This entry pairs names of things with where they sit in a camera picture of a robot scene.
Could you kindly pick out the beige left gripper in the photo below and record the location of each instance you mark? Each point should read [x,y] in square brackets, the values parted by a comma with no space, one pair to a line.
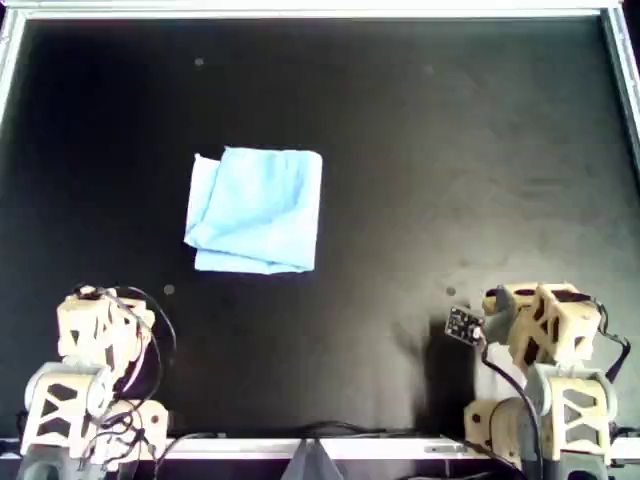
[67,315]

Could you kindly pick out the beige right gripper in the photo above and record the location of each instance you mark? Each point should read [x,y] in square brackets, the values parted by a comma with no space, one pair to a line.
[500,320]

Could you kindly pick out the light blue cloth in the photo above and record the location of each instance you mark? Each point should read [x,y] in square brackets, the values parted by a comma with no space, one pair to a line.
[260,210]

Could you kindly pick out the beige left robot arm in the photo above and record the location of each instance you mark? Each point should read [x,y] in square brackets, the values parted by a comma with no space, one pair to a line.
[55,405]

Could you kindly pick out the beige right robot arm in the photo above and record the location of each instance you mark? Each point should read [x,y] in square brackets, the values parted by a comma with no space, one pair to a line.
[575,410]

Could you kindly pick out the grey triangular stand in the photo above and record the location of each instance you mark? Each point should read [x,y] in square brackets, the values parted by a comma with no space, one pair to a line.
[312,462]

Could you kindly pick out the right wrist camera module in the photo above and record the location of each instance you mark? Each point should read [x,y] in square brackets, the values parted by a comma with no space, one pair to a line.
[462,325]

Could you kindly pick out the small metal frame latch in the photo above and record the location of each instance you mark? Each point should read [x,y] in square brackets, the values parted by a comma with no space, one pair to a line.
[446,448]

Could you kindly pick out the aluminium table frame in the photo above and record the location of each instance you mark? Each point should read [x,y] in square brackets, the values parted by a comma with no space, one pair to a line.
[300,13]

